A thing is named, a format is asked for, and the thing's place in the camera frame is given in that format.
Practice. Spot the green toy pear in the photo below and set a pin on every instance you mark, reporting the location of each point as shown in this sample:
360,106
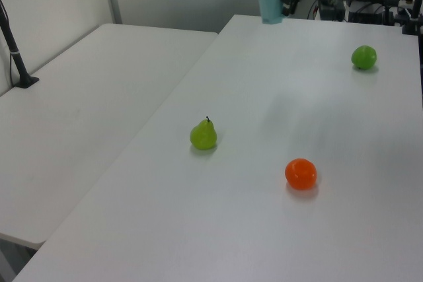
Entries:
203,136

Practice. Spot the orange toy tangerine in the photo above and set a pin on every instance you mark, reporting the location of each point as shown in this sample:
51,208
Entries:
300,174

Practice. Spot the black equipment pile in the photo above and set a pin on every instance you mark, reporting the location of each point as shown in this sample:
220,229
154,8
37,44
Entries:
367,13

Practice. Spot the light blue hexagonal mug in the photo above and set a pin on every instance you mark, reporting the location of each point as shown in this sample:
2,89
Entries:
269,1

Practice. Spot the black camera pole with base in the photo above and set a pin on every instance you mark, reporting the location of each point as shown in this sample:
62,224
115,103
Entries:
16,60

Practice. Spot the black electronics box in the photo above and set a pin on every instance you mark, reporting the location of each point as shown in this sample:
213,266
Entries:
330,8

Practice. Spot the black clamp camera mount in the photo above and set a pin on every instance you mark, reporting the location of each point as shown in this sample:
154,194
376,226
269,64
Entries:
414,14

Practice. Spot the white side table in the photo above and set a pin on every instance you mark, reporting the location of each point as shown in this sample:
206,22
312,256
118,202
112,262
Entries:
82,113

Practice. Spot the green toy apple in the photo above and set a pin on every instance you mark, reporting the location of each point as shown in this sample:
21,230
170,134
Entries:
363,57

